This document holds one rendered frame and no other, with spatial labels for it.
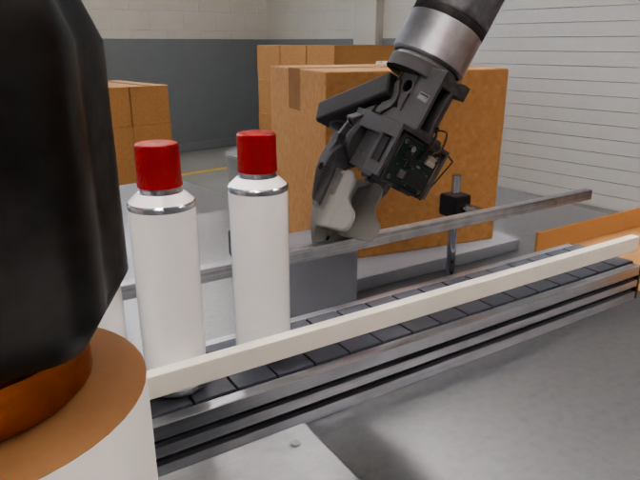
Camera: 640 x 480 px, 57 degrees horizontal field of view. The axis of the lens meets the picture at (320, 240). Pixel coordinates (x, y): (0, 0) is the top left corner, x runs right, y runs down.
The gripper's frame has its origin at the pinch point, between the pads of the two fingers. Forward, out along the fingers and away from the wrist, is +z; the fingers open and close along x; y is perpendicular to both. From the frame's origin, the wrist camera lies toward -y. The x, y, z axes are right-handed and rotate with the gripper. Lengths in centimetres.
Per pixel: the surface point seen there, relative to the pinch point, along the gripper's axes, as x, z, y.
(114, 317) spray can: -20.6, 9.8, 8.1
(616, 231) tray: 65, -20, -7
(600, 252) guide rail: 32.9, -13.1, 9.8
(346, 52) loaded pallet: 184, -75, -293
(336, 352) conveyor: 0.0, 7.7, 9.9
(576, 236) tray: 55, -15, -7
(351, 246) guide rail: 2.4, -1.0, 2.2
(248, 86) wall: 281, -38, -595
